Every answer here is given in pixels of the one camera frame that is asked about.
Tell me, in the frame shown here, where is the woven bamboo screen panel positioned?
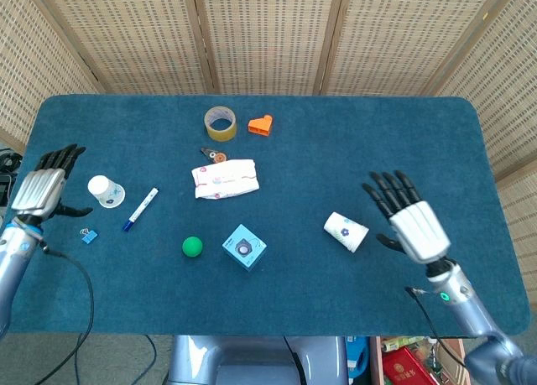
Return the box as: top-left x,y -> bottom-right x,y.
321,0 -> 515,96
434,0 -> 537,319
190,0 -> 347,96
31,0 -> 215,96
0,0 -> 104,155

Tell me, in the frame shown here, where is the white blue marker pen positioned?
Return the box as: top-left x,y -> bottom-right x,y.
122,186 -> 160,232

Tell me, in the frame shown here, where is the red gift box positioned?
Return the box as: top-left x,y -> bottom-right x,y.
380,346 -> 440,385

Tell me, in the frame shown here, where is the thin blue floor cable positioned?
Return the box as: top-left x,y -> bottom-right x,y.
125,334 -> 159,385

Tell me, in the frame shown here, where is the black equipment with cables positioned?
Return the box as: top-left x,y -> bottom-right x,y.
0,148 -> 23,206

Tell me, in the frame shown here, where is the green foam ball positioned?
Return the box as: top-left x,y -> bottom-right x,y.
181,236 -> 205,258

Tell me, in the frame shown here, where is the clear packing tape roll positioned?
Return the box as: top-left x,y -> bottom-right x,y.
203,106 -> 237,143

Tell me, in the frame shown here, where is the light blue cardboard box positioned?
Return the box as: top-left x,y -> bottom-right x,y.
222,223 -> 268,273

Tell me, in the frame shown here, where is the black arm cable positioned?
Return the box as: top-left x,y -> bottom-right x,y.
39,242 -> 96,385
404,286 -> 467,369

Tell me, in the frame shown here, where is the white tissue pack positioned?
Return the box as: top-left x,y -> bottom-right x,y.
190,158 -> 260,200

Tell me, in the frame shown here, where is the blue carpet table mat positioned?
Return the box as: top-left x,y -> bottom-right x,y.
8,94 -> 530,338

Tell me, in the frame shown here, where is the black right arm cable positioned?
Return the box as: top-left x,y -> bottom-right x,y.
404,286 -> 467,369

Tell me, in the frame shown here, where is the grey blue robot torso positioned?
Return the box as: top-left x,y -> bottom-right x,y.
167,336 -> 349,385

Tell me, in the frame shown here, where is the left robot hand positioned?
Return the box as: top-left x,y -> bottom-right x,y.
11,143 -> 93,226

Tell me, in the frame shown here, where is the green yellow package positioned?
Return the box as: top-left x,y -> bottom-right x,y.
379,336 -> 425,353

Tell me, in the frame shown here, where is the white floral paper cup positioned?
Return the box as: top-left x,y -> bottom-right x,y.
323,211 -> 370,253

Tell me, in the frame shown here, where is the small black orange tool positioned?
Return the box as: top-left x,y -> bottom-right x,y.
200,147 -> 230,164

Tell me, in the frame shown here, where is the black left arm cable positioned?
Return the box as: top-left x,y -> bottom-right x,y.
39,242 -> 96,385

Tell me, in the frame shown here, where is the blue plastic container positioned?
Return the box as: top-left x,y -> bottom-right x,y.
346,336 -> 371,380

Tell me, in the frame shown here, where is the orange plastic block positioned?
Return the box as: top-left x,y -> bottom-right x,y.
247,114 -> 274,138

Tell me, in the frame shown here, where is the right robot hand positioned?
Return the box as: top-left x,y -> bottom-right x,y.
361,169 -> 452,264

